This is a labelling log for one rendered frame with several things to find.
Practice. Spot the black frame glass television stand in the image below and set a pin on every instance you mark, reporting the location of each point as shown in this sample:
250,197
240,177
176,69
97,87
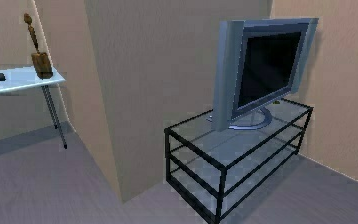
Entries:
220,156

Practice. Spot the brown wooden statue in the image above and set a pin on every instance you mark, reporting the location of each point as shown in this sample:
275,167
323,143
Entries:
40,61

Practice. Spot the grey flat television set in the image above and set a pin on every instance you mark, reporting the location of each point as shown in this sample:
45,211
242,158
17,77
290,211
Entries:
267,70

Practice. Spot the small dark yellow object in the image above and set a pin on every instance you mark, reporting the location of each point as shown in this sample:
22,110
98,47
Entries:
277,102

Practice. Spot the pale blue table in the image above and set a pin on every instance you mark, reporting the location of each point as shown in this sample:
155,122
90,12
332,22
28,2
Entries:
20,80

